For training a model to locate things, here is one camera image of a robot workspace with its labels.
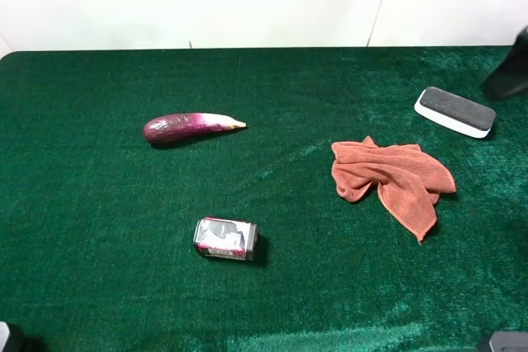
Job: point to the purple eggplant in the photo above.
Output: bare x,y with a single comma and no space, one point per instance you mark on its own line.
172,128

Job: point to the orange cloth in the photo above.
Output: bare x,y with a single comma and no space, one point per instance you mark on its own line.
409,182

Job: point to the small printed box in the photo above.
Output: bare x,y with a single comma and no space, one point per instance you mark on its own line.
227,239

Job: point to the black white board eraser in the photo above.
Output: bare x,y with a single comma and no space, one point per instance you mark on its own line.
455,112

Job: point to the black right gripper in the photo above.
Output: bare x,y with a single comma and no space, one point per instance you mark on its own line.
509,79

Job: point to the black robot base part right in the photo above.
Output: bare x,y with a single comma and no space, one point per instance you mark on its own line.
504,341

